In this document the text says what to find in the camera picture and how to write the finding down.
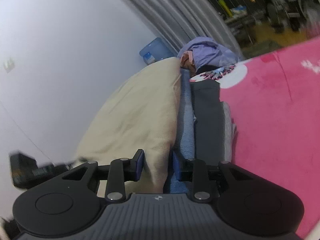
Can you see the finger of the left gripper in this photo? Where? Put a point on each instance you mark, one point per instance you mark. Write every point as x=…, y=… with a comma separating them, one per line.
x=61, y=168

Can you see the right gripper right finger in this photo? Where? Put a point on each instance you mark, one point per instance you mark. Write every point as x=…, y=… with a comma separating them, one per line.
x=204, y=179

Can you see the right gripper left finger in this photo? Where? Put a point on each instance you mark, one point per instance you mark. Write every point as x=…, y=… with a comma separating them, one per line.
x=118, y=172

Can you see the beige khaki trousers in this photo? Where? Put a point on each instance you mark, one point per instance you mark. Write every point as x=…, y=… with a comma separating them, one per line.
x=140, y=114

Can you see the folded blue jeans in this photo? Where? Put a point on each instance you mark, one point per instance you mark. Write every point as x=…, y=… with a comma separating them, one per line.
x=185, y=142

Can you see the folded dark grey garment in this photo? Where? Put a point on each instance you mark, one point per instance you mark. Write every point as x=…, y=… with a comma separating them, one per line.
x=214, y=128

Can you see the pink floral bed blanket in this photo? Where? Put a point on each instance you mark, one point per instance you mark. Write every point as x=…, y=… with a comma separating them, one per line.
x=274, y=101

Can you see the lilac cloth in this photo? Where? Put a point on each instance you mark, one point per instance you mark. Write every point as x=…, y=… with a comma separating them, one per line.
x=204, y=52

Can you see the blue water jug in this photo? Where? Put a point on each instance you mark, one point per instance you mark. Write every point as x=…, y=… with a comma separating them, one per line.
x=155, y=51

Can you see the grey curtain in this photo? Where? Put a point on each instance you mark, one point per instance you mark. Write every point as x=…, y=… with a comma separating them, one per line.
x=180, y=21

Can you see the wall power socket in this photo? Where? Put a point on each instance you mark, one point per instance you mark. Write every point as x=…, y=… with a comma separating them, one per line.
x=9, y=65

